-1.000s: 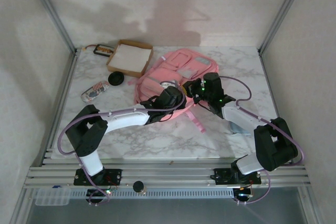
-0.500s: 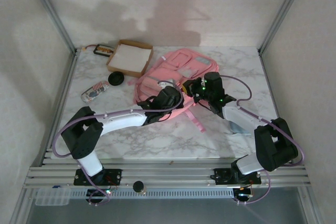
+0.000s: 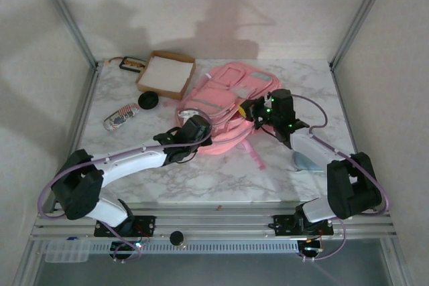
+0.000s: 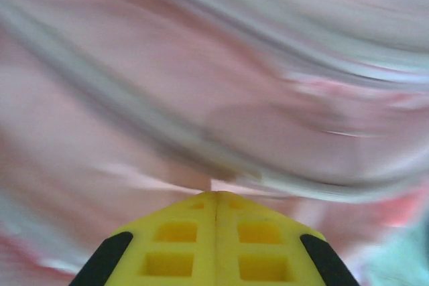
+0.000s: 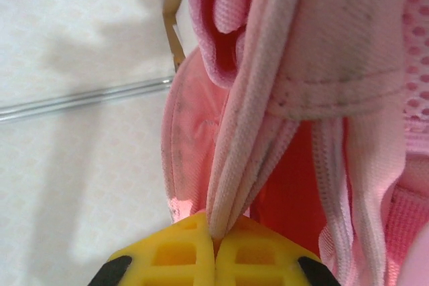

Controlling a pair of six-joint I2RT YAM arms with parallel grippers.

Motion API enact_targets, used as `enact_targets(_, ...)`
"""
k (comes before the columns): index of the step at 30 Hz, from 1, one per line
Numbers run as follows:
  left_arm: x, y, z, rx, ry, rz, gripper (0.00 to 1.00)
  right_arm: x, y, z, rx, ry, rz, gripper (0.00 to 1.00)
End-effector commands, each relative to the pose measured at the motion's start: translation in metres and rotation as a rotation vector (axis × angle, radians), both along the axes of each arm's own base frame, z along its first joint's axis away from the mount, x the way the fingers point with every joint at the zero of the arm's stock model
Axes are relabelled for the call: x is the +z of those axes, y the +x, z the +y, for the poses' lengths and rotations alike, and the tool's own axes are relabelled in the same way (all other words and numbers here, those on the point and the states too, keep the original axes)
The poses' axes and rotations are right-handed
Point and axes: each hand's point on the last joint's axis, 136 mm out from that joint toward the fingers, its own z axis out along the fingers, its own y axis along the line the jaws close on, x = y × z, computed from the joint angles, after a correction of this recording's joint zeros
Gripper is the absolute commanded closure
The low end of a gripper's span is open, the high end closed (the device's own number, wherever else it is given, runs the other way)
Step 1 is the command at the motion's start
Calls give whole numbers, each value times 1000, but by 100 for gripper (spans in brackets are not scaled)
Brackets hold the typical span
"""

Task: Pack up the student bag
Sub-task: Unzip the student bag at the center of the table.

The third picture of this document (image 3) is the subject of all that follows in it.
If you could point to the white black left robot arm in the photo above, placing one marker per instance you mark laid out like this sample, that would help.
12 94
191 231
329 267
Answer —
134 162

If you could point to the small circuit board with LED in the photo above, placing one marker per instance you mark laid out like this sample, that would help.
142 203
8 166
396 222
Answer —
140 244
311 248

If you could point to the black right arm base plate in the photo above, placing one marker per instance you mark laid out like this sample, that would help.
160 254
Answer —
283 225

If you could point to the light blue glasses case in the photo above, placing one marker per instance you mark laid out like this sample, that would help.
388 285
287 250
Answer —
305 163

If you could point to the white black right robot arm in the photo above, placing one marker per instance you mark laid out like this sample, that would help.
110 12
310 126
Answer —
352 185

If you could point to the cardboard box with white foam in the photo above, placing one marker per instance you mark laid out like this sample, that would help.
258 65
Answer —
166 73

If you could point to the aluminium corner post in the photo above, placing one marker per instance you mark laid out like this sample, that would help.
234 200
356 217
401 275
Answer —
361 14
67 14

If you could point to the aluminium table side rail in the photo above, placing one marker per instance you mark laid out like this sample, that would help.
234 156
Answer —
79 132

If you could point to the aluminium base frame rails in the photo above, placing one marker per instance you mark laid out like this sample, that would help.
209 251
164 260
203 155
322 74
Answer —
218 222

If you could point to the black board with orange connectors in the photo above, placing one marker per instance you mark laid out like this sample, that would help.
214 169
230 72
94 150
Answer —
134 64

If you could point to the black round knob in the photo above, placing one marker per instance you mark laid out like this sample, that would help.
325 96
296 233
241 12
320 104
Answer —
177 238

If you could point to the pink student backpack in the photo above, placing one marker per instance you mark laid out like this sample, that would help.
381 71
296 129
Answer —
218 98

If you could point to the patterned striped pencil case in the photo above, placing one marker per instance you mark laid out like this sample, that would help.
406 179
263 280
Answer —
120 118

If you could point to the black round lid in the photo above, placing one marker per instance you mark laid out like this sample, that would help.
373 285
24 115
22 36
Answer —
148 100

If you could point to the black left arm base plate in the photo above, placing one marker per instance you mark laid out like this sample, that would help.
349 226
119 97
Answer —
147 225

